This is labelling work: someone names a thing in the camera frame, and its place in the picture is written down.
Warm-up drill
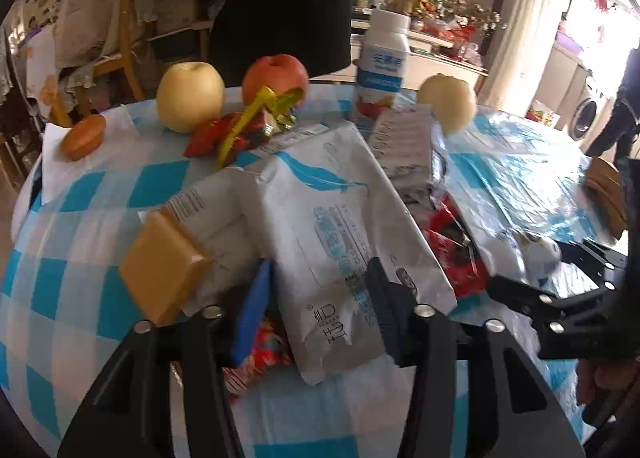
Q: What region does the red snack bag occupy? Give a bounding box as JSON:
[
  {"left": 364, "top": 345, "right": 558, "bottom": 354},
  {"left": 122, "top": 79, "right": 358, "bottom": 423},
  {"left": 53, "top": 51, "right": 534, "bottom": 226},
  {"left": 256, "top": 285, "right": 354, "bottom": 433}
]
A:
[{"left": 222, "top": 317, "right": 294, "bottom": 404}]

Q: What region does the tan cardboard box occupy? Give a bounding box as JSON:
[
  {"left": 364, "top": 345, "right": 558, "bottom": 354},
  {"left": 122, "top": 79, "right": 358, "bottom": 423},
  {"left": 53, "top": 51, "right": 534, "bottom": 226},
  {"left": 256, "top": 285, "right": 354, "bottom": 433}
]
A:
[{"left": 119, "top": 210, "right": 210, "bottom": 326}]

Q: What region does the red black snack wrapper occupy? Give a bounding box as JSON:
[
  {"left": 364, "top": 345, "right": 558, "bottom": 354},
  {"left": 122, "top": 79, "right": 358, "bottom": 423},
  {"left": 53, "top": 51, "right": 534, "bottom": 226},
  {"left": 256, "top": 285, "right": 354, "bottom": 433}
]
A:
[{"left": 421, "top": 194, "right": 489, "bottom": 299}]

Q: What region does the large white wet-wipes pack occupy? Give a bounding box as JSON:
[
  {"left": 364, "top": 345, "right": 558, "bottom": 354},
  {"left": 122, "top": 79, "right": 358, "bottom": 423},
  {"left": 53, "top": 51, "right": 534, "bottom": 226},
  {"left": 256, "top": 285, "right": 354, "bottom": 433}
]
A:
[{"left": 166, "top": 122, "right": 457, "bottom": 384}]

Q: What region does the grey striped wrapper pack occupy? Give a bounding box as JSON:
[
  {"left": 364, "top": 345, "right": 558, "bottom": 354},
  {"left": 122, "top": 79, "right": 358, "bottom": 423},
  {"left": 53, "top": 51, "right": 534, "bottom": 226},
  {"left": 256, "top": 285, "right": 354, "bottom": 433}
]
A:
[{"left": 368, "top": 105, "right": 447, "bottom": 209}]

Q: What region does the red gold candy wrapper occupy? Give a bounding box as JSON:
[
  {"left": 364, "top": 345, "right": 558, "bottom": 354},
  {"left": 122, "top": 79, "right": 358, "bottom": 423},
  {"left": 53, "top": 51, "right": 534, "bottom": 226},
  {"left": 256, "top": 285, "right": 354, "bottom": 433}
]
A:
[{"left": 183, "top": 86, "right": 305, "bottom": 169}]

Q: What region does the white washing machine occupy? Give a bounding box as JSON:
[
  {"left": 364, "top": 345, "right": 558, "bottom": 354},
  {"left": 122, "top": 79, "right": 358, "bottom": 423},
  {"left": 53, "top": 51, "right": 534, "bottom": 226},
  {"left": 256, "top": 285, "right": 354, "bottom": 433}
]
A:
[{"left": 566, "top": 70, "right": 608, "bottom": 144}]

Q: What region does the white paper napkin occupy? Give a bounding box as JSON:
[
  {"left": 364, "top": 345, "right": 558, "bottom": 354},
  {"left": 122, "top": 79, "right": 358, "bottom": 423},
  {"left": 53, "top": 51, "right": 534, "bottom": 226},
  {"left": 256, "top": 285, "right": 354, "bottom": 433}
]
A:
[{"left": 41, "top": 106, "right": 138, "bottom": 204}]

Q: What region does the yellow pear right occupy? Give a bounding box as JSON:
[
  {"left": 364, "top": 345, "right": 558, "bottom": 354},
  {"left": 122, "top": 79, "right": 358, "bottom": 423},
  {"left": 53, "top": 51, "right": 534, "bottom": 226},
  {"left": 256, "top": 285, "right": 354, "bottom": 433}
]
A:
[{"left": 416, "top": 74, "right": 477, "bottom": 135}]

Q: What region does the yellow pear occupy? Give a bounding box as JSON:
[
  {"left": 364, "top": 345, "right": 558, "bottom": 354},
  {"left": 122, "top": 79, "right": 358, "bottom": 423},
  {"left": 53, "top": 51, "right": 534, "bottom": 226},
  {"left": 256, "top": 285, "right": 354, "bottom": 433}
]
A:
[
  {"left": 416, "top": 74, "right": 477, "bottom": 135},
  {"left": 156, "top": 62, "right": 226, "bottom": 134}
]

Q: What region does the brown bun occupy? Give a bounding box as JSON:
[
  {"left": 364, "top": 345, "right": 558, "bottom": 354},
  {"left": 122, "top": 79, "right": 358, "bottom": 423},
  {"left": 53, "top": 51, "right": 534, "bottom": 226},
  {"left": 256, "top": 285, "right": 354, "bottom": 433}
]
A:
[{"left": 60, "top": 114, "right": 106, "bottom": 161}]

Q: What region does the yellow pear left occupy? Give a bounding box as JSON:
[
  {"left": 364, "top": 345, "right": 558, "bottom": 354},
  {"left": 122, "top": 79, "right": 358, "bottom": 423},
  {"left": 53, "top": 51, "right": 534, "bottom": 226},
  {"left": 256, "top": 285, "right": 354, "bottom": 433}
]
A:
[{"left": 156, "top": 62, "right": 226, "bottom": 134}]

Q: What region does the white tv cabinet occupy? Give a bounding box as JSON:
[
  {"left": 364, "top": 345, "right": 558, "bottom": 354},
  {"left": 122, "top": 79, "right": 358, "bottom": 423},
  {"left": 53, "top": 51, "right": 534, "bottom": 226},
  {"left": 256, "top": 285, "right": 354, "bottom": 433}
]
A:
[{"left": 312, "top": 19, "right": 488, "bottom": 92}]

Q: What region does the light wooden chair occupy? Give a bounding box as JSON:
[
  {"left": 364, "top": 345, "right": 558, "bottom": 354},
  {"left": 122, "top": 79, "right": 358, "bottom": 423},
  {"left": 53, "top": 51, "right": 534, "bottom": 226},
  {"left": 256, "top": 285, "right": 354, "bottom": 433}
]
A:
[{"left": 49, "top": 0, "right": 214, "bottom": 127}]

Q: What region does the red apple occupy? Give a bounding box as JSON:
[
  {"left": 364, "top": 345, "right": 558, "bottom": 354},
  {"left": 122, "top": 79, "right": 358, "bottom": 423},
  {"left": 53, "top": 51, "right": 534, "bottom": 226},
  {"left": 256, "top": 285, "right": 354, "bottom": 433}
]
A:
[{"left": 242, "top": 54, "right": 309, "bottom": 105}]

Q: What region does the person in black coat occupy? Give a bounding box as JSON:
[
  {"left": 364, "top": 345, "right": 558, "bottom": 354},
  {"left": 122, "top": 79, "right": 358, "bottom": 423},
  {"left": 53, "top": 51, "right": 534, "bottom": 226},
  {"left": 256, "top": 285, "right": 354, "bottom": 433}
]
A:
[{"left": 208, "top": 0, "right": 352, "bottom": 86}]

